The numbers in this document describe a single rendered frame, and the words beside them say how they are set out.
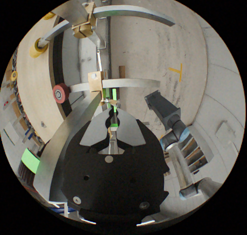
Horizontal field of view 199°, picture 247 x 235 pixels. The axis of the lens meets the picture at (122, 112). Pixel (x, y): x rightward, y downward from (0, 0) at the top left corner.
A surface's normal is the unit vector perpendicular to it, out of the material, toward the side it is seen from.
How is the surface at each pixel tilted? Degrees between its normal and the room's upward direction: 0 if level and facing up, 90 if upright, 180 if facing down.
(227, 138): 90
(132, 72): 0
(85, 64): 0
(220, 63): 90
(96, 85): 0
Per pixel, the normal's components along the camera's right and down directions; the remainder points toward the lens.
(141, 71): 0.04, 0.53
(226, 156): -1.00, 0.04
